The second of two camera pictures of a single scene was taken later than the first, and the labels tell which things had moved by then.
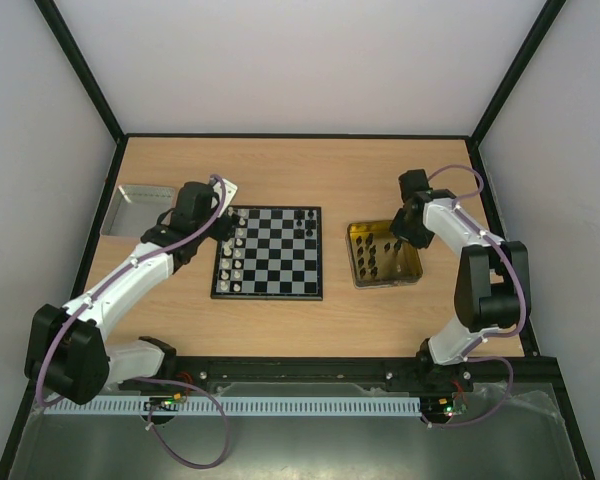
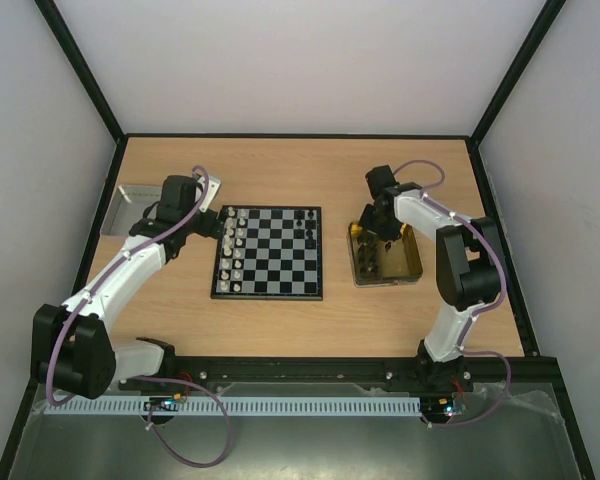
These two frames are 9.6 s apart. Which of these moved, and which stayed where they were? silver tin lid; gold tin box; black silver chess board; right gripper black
Moved: right gripper black
Stayed: black silver chess board; gold tin box; silver tin lid
